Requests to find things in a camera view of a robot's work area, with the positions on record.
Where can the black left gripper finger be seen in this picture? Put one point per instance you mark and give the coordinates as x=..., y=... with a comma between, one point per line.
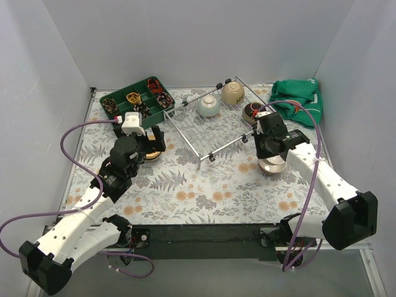
x=124, y=129
x=156, y=131

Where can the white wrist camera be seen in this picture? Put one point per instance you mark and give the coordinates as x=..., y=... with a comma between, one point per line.
x=258, y=114
x=135, y=118

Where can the cream embossed bowl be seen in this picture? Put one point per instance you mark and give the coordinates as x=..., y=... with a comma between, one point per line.
x=272, y=161

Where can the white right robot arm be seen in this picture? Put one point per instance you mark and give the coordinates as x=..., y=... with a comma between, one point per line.
x=352, y=214

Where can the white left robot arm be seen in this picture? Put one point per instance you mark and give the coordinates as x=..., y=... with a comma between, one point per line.
x=77, y=222

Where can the green cloth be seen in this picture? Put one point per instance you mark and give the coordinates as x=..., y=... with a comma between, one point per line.
x=294, y=94

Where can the beige bowl back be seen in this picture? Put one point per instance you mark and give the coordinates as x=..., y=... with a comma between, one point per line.
x=233, y=93

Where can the tan bowl front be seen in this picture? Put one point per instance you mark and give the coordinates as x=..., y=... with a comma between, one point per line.
x=151, y=157

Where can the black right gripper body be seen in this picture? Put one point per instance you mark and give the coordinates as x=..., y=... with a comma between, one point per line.
x=261, y=153

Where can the metal wire dish rack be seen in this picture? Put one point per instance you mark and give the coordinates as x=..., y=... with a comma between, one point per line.
x=208, y=136

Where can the dark floral roll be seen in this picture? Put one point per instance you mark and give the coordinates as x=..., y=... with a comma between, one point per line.
x=165, y=100
x=143, y=109

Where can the yellow patterned roll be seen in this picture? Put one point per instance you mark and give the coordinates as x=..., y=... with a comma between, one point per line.
x=134, y=98

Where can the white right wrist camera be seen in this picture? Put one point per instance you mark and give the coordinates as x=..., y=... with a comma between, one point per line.
x=258, y=114

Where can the light green bowl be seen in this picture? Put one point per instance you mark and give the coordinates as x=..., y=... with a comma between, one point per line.
x=208, y=106

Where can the tan bowl gold rim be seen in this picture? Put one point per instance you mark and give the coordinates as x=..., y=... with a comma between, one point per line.
x=156, y=144

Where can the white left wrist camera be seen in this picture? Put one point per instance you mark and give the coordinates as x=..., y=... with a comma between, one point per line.
x=135, y=118

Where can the dark floral roll right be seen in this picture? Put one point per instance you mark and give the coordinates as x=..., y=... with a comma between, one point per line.
x=165, y=100

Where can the aluminium frame rail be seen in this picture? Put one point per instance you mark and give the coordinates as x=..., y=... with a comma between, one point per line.
x=51, y=260

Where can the dark patterned bowl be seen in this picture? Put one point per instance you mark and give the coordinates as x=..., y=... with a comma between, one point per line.
x=249, y=112

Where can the green compartment tray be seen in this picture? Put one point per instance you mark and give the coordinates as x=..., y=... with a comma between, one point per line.
x=147, y=97

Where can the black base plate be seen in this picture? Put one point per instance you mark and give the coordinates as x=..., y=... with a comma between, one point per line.
x=165, y=242

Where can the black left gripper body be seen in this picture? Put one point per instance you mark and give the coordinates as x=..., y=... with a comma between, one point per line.
x=145, y=142

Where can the orange black roll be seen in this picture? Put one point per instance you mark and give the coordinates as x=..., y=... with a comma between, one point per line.
x=154, y=86

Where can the dark floral roll middle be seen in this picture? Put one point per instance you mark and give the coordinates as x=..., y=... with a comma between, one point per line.
x=143, y=109

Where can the dark patterned roll left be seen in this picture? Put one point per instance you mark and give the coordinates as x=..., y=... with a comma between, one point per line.
x=110, y=106

